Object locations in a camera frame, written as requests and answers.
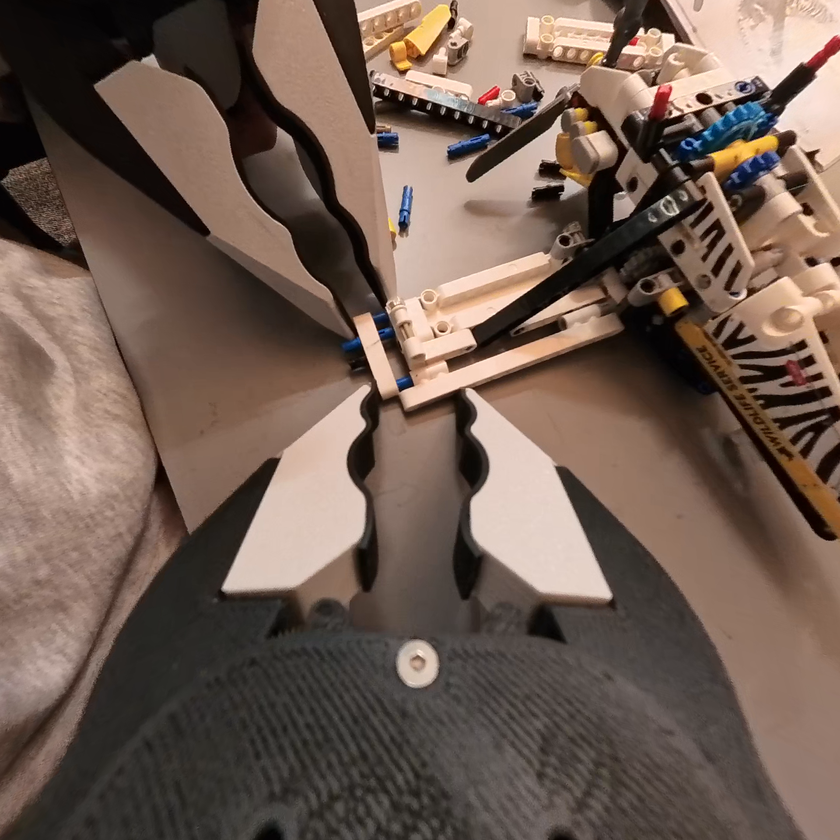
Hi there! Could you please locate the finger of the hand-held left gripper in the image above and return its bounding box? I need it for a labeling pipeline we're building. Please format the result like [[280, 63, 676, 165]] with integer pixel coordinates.
[[94, 56, 355, 336], [252, 0, 398, 309]]

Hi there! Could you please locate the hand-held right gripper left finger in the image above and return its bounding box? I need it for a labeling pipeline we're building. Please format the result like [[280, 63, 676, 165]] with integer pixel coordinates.
[[220, 384, 382, 605]]

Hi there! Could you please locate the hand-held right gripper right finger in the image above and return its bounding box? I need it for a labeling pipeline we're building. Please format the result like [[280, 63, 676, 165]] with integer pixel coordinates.
[[453, 387, 614, 605]]

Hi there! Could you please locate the short white lego beam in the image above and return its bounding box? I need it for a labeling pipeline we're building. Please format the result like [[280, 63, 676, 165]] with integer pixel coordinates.
[[341, 311, 414, 398]]

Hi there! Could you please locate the zebra striped lego helicopter model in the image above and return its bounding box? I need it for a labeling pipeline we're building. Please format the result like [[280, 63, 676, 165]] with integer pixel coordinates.
[[387, 0, 840, 542]]

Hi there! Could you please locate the yellow curved lego panel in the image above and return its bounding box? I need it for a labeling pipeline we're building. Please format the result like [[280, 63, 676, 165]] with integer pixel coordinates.
[[403, 5, 454, 56]]

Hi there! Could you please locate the long black lego beam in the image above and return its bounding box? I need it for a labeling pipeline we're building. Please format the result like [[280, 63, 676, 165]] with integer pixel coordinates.
[[371, 71, 519, 135]]

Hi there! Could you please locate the white grey lego connector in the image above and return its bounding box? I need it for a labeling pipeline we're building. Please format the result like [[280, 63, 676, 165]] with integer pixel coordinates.
[[432, 16, 475, 74]]

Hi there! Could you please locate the person's left hand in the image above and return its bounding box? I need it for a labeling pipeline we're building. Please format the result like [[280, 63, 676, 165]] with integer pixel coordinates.
[[228, 91, 278, 163]]

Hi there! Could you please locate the instruction booklet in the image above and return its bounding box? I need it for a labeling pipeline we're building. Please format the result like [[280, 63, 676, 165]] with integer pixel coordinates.
[[659, 0, 840, 172]]

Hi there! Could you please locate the white Lego frame piece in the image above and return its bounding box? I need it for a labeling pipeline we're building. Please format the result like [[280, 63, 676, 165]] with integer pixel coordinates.
[[523, 14, 677, 67]]

